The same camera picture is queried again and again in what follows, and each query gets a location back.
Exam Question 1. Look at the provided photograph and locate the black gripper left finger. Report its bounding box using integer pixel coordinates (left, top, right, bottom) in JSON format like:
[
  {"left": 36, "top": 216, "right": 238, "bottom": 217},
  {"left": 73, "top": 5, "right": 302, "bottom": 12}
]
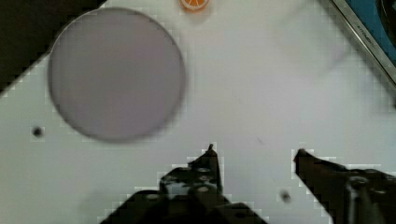
[{"left": 101, "top": 147, "right": 268, "bottom": 224}]

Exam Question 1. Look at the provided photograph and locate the round grey plate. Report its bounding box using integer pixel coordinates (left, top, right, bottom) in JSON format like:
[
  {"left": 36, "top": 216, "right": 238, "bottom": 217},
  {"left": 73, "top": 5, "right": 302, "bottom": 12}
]
[{"left": 48, "top": 7, "right": 187, "bottom": 142}]

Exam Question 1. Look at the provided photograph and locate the silver toaster oven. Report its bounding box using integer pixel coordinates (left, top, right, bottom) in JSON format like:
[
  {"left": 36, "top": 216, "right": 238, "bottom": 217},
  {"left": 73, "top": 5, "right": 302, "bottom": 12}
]
[{"left": 318, "top": 0, "right": 396, "bottom": 105}]

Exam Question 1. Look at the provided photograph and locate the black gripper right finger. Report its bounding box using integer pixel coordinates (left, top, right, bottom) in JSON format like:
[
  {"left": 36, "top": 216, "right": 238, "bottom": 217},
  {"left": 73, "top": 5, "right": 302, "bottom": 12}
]
[{"left": 293, "top": 148, "right": 396, "bottom": 224}]

